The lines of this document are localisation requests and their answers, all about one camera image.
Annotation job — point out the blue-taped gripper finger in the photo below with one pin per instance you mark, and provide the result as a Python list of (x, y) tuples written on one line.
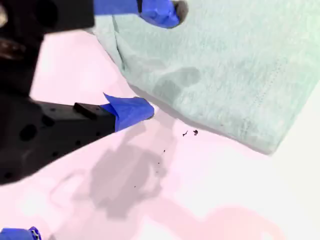
[(62, 130), (155, 11)]

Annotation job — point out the pale green T-shirt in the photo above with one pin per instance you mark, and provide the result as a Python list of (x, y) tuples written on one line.
[(225, 75)]

